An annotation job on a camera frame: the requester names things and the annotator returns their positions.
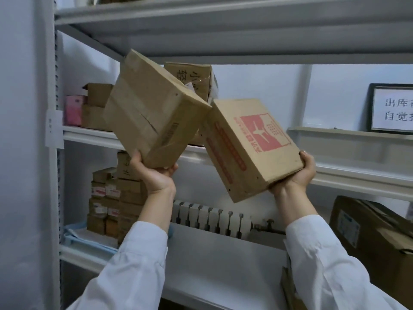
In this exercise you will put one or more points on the person's right hand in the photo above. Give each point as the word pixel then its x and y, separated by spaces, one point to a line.
pixel 298 179

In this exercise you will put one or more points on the person's left hand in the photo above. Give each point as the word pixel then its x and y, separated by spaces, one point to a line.
pixel 156 180

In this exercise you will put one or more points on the person's left thumb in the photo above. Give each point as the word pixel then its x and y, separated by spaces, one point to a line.
pixel 136 159

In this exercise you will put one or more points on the person's right thumb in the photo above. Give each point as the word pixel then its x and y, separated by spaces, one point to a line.
pixel 308 161

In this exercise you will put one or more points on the plain brown cardboard box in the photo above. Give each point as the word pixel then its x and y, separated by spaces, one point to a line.
pixel 151 109

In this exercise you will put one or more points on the cardboard box with red print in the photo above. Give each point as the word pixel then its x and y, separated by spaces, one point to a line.
pixel 251 148

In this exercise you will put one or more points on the person's right forearm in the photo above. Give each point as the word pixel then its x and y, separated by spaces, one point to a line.
pixel 322 255

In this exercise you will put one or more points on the person's left forearm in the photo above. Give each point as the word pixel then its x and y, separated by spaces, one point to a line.
pixel 135 255

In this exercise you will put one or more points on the grey metal side shelf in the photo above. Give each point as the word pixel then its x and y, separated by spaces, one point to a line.
pixel 355 158

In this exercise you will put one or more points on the stack of small labelled cartons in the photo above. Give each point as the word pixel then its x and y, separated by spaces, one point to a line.
pixel 113 200

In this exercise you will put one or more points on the small brown cardboard box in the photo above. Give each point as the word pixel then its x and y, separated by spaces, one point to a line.
pixel 98 93
pixel 93 117

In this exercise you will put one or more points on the metal pipe valve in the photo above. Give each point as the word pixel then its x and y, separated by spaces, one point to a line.
pixel 269 226

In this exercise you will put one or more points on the pink box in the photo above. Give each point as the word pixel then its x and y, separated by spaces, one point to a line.
pixel 74 110

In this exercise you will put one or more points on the light blue plastic tray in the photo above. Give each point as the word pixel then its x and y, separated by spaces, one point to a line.
pixel 84 237

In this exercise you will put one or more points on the white radiator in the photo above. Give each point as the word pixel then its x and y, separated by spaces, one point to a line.
pixel 209 219

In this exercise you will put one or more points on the black framed white sign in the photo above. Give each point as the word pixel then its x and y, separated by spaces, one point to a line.
pixel 392 109

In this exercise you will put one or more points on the cardboard box with black print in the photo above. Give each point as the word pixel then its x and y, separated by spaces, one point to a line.
pixel 193 79

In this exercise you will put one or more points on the large cardboard box white label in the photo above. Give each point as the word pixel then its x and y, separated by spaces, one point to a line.
pixel 374 242

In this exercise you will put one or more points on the grey metal shelving unit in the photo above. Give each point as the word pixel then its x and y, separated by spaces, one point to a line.
pixel 226 28

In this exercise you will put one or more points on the white label on shelf post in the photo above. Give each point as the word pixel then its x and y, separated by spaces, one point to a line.
pixel 54 129

